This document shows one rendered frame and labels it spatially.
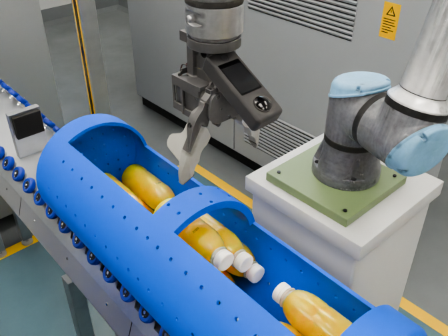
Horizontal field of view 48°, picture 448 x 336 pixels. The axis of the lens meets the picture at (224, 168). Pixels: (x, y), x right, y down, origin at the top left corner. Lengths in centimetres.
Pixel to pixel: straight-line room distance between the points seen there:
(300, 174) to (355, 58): 129
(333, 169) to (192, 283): 41
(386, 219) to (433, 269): 166
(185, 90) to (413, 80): 42
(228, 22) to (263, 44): 209
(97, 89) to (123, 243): 103
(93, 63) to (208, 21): 128
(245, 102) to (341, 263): 55
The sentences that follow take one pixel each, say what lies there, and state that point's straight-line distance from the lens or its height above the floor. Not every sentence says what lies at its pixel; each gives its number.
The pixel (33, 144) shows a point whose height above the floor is 96.
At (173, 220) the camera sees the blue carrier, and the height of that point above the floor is 122.
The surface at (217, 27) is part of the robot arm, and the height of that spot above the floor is 162.
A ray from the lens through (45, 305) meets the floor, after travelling 253.
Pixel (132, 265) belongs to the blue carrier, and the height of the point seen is 114.
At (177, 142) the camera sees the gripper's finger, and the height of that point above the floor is 145.
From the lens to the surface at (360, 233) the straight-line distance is 105.
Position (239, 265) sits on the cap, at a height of 111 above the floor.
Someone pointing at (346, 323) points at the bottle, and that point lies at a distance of 90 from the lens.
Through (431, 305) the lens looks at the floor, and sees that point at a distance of 257.
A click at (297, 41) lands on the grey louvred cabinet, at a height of 93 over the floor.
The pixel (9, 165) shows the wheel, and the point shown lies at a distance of 166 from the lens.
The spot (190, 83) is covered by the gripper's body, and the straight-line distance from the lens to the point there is 69.
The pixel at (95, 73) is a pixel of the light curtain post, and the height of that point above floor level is 107.
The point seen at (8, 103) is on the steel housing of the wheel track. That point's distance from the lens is 213.
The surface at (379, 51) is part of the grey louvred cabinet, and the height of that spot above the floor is 101.
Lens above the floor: 183
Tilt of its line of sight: 35 degrees down
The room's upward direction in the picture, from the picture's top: straight up
